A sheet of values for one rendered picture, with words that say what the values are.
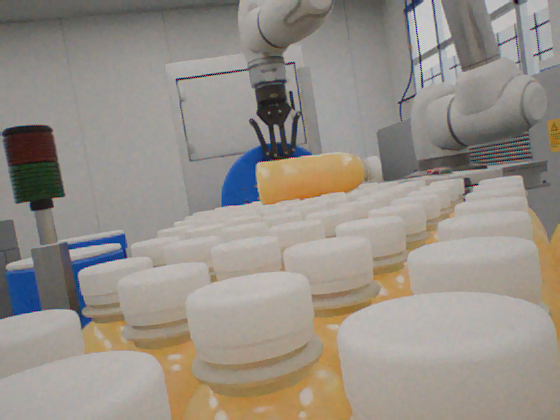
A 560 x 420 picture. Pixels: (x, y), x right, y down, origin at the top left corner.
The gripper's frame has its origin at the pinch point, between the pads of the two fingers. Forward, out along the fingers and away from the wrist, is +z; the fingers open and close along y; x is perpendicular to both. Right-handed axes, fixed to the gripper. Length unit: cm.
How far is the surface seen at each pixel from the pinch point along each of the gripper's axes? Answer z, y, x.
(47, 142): -7, -35, -50
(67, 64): -172, -186, 481
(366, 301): 9, -6, -99
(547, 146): 5, 132, 102
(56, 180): -2, -35, -50
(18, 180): -3, -39, -52
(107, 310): 8, -18, -93
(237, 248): 6, -11, -93
